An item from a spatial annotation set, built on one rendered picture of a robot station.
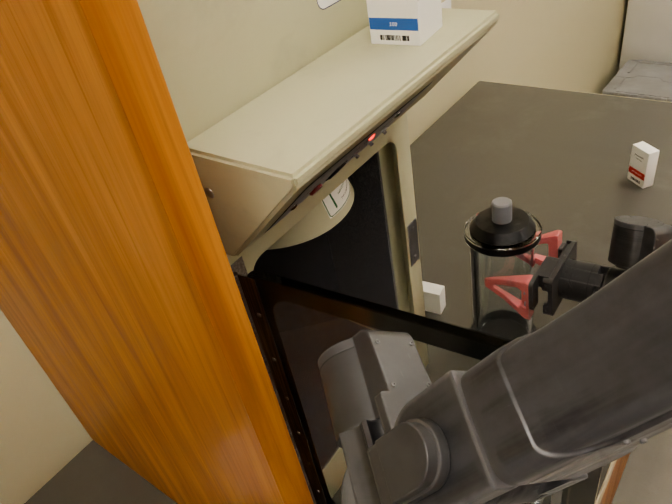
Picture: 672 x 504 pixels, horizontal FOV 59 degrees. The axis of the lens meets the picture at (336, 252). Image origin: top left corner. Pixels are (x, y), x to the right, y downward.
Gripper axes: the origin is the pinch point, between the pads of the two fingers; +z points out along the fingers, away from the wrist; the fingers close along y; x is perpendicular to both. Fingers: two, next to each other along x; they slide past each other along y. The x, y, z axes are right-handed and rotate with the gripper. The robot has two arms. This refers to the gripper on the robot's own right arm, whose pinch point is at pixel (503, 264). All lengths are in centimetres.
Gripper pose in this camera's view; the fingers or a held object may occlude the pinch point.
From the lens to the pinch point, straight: 92.2
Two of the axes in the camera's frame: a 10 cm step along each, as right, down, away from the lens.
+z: -8.0, -1.9, 5.7
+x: 2.0, 8.1, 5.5
